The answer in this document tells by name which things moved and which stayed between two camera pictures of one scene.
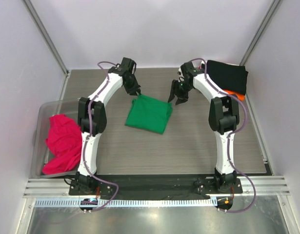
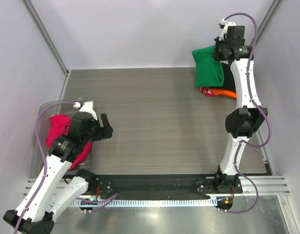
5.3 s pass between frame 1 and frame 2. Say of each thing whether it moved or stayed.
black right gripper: moved
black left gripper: moved
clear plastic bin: stayed
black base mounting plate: stayed
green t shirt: moved
